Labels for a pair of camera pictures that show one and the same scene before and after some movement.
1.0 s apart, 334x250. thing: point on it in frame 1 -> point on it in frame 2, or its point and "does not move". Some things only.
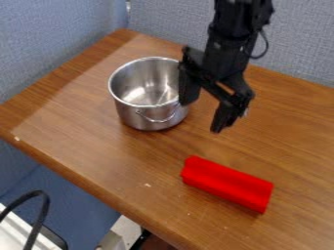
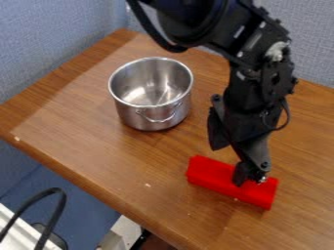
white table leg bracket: x=122 y=236 does not move
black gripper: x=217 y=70 -> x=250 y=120
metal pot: x=143 y=86 does not move
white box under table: x=16 y=229 does not move
